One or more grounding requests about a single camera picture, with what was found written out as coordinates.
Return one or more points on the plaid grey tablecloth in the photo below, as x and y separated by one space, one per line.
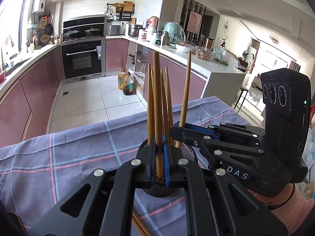
37 173

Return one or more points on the pink sleeve forearm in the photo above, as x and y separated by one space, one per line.
295 211

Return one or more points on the steel stock pot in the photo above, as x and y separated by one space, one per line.
133 30

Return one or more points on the dark oil bottle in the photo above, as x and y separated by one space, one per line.
128 84

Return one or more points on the yellow oil bottle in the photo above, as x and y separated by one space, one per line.
121 77

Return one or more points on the mint green food cover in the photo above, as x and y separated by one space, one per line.
175 31

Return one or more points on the black camera box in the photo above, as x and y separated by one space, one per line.
287 98

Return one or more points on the pink kitchen cabinets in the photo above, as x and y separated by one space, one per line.
34 101

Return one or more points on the black mesh cup holder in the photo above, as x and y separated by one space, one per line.
163 169

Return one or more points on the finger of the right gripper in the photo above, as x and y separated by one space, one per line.
217 131
225 147

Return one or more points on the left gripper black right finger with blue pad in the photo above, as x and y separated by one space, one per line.
216 203

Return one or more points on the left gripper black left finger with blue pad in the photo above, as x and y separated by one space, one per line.
102 203

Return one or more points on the black built-in oven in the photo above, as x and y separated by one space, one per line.
83 59

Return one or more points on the white kitchen counter island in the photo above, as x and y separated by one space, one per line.
208 78

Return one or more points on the person's right hand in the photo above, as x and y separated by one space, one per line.
268 197

